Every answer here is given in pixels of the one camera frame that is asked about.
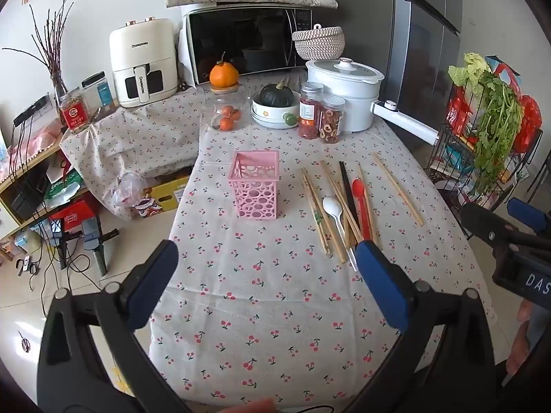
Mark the grey refrigerator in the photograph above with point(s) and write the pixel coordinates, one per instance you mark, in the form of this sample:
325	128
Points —
409	30

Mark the white electric cooking pot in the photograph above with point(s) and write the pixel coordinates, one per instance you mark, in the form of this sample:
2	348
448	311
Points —
344	90

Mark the black power strip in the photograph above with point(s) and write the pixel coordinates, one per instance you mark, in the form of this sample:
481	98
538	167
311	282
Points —
29	112

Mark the pink perforated utensil basket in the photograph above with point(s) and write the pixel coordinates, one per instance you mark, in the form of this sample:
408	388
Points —
254	198

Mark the person's right hand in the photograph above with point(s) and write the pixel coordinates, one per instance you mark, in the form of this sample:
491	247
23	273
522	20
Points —
520	340

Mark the small cherry print cloth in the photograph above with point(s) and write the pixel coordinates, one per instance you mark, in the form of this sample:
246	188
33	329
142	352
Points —
142	137

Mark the cherry print tablecloth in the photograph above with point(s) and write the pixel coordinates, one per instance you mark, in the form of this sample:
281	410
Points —
267	301

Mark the black lid blue label container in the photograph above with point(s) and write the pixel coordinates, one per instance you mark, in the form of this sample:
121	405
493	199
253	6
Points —
101	90

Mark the small tangerine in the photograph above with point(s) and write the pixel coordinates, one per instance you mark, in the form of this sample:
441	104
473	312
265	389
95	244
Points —
236	115
226	124
228	110

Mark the green lettuce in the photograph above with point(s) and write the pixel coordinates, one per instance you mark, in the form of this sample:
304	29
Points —
467	69

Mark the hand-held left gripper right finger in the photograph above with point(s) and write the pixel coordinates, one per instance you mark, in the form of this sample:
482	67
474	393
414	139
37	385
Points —
383	286

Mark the red plastic spoon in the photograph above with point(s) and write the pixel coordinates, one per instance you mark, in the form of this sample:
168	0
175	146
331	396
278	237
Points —
360	193

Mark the yellow cardboard box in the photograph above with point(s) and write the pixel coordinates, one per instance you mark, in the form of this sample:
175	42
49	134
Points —
165	198

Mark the bunch of wooden chopsticks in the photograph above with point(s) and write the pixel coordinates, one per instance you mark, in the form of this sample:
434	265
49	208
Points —
398	189

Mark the green pumpkin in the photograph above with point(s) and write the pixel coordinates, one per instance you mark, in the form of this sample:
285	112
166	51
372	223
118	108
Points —
275	94

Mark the white plastic spoon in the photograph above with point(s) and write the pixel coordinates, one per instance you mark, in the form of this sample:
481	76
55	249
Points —
332	208

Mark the clear glass jar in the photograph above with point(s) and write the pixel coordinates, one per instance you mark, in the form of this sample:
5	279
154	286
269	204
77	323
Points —
215	107

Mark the black microwave oven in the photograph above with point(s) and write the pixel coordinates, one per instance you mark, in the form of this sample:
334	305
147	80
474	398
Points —
241	43

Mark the red plastic bag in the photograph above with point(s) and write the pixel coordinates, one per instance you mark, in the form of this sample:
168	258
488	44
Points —
529	122

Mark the blue clamp tripod stand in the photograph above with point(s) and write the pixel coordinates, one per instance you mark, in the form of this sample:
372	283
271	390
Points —
97	245

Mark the jar of dried fruit slices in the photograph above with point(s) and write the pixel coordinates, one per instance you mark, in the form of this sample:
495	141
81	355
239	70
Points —
331	122

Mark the jar of red goji berries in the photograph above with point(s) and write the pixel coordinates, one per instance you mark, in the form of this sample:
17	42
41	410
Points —
309	116

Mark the dried branches in vase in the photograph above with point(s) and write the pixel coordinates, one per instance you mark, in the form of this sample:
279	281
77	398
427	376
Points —
54	47

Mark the green leafy herbs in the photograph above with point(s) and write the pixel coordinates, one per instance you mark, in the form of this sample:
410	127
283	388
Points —
499	124

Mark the red snack packets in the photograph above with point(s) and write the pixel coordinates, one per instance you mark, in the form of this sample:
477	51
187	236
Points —
458	112

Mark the woven lidded basket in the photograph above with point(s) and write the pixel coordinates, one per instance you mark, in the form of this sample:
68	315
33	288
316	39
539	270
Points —
318	43

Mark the white enamel bowl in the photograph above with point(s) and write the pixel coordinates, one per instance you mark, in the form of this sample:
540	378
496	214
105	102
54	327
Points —
269	116

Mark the red box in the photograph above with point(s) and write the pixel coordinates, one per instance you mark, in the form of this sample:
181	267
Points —
73	217

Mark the green and white bag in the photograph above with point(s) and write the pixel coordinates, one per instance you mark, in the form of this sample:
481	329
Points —
62	185

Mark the paper-wrapped chopstick pair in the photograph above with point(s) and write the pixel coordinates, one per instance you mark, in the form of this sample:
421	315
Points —
320	221

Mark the clear plastic bag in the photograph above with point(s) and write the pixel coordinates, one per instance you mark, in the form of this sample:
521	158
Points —
127	189

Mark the wooden shelf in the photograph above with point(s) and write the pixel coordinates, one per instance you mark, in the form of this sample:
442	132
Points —
26	170

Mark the red label jar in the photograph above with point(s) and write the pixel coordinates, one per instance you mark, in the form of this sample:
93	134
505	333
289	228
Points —
73	114

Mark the black chopstick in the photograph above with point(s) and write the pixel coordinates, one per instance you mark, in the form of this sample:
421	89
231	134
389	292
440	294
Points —
349	191
344	180

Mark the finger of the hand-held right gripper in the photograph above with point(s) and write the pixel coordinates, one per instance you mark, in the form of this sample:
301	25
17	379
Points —
527	217
484	223

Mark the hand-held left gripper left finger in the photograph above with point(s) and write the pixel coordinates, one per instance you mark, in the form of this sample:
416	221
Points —
153	284

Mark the blue plastic bag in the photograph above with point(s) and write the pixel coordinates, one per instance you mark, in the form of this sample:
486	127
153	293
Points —
503	73

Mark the white air fryer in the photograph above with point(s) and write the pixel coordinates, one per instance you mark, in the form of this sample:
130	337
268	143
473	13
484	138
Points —
142	56

